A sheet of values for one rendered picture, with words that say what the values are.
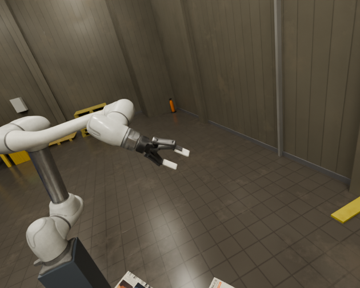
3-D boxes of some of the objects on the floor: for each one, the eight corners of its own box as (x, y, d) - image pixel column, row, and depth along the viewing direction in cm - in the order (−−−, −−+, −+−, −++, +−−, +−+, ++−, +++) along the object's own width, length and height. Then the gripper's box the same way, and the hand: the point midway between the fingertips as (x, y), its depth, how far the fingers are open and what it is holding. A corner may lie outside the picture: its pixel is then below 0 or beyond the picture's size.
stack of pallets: (114, 122, 845) (106, 102, 808) (115, 126, 765) (106, 104, 728) (84, 131, 814) (75, 111, 777) (83, 137, 735) (72, 115, 698)
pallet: (78, 134, 808) (76, 131, 803) (75, 139, 737) (74, 136, 732) (48, 143, 779) (47, 141, 775) (43, 150, 708) (41, 147, 704)
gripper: (128, 162, 90) (170, 178, 94) (142, 132, 71) (193, 155, 75) (134, 149, 94) (174, 165, 99) (148, 119, 75) (196, 140, 80)
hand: (180, 160), depth 87 cm, fingers open, 13 cm apart
